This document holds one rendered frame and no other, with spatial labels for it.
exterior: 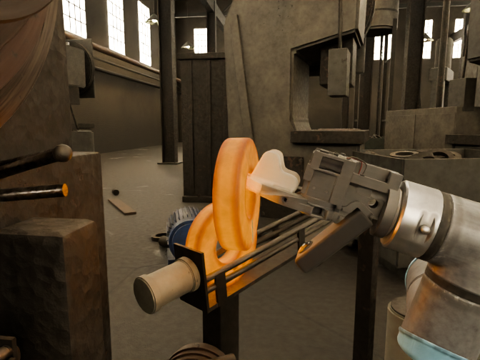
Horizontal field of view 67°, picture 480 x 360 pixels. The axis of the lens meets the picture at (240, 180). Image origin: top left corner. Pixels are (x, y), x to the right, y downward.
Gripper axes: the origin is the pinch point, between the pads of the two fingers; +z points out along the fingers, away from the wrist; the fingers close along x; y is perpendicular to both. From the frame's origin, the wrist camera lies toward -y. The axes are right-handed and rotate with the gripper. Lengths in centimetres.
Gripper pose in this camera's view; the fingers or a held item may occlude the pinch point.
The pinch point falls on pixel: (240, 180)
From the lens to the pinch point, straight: 51.0
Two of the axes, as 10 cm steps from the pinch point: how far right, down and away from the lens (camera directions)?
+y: 2.7, -9.4, -2.0
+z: -9.4, -3.1, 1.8
